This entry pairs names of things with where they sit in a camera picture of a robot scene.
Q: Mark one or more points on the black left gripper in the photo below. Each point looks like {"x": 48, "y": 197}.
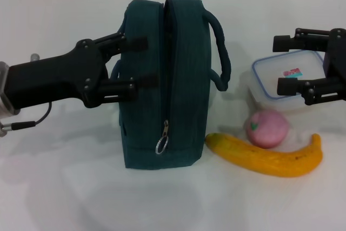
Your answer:
{"x": 54, "y": 79}

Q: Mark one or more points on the yellow toy banana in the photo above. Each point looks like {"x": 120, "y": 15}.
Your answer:
{"x": 259, "y": 160}

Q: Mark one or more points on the pink toy peach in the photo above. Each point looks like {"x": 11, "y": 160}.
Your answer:
{"x": 267, "y": 131}

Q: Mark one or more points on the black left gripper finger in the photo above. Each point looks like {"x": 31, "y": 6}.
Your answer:
{"x": 135, "y": 44}

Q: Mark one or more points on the clear container with blue-rimmed lid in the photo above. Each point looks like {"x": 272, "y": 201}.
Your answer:
{"x": 270, "y": 79}

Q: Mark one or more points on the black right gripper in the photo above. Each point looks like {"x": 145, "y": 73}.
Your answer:
{"x": 338, "y": 58}

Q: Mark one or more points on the dark teal fabric lunch bag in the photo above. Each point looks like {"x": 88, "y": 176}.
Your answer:
{"x": 186, "y": 79}

